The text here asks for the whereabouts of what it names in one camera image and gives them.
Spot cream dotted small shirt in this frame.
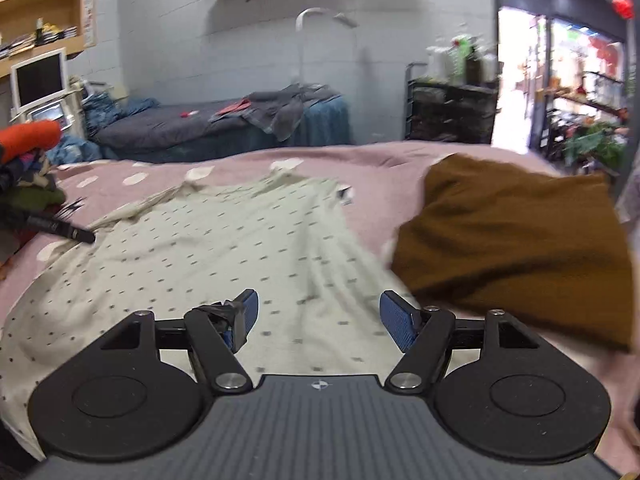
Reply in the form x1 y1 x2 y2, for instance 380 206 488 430
1 171 408 458

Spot brown folded garment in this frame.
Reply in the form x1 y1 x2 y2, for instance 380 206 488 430
392 155 636 351

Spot pink polka dot bedsheet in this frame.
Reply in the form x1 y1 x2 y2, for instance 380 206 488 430
1 141 639 474

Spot dark grey massage bed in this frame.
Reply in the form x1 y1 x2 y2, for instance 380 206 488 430
86 94 352 164

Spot green potted plant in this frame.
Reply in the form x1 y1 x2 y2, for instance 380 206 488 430
563 122 627 176

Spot blue crumpled blanket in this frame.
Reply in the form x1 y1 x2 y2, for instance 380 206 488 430
46 92 160 166

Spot black shelving cart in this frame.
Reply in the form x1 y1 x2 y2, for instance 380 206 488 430
404 63 498 145

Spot red cloth on bed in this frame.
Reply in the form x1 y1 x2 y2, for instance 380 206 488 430
216 99 252 116

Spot grey towel on bed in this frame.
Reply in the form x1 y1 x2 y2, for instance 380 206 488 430
208 84 340 142

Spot white monitor device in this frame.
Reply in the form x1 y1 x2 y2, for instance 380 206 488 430
10 48 74 131

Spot bottles on cart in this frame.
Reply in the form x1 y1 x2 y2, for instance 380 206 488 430
424 32 499 88

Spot wooden bookcase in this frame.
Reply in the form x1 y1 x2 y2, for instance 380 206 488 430
1 0 86 79

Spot white floor lamp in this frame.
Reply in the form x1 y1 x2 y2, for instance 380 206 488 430
295 6 359 84

